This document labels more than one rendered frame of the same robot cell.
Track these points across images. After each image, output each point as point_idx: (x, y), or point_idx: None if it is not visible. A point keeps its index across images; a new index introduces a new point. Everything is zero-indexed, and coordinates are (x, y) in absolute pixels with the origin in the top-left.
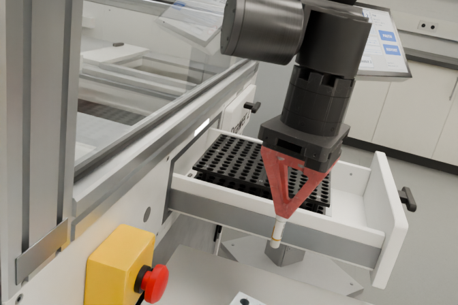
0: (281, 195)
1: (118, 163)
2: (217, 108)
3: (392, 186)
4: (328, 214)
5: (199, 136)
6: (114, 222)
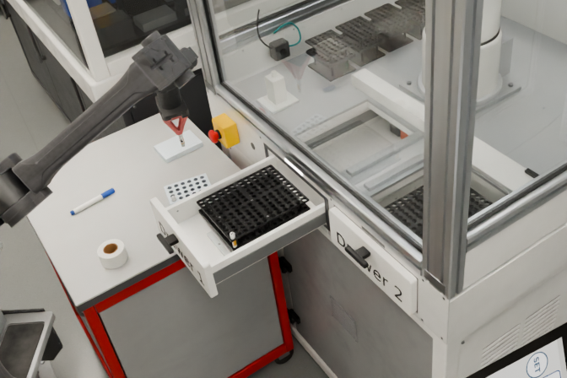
0: (178, 123)
1: (229, 97)
2: (312, 180)
3: (171, 224)
4: (209, 232)
5: (292, 170)
6: (234, 119)
